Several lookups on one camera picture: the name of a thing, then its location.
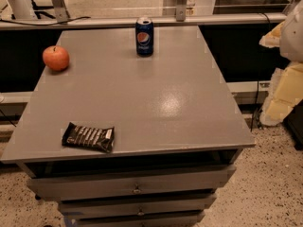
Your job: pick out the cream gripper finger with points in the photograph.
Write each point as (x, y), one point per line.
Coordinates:
(272, 38)
(285, 92)

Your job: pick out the blue pepsi can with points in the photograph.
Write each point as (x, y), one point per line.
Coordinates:
(144, 36)

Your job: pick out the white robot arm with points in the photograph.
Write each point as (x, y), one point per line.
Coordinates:
(291, 40)

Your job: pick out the black rxbar chocolate wrapper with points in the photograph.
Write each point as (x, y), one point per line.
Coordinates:
(77, 136)

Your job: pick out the grey drawer cabinet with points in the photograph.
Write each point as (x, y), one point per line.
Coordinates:
(170, 110)

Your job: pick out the top grey drawer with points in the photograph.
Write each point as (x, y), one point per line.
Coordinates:
(131, 183)

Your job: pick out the grey drawer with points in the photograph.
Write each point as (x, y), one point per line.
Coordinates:
(151, 220)
(139, 206)
(131, 183)

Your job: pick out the middle grey drawer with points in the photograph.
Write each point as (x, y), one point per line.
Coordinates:
(139, 206)

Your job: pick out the bottom grey drawer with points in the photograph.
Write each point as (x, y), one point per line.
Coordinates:
(151, 220)

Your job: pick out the red apple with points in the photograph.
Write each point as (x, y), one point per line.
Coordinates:
(56, 58)

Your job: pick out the white pipe background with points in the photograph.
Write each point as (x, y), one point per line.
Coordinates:
(22, 9)

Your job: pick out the grey metal post bracket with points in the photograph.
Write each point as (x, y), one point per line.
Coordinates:
(181, 8)

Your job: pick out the grey metal rail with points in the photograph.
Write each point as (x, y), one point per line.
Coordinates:
(96, 23)

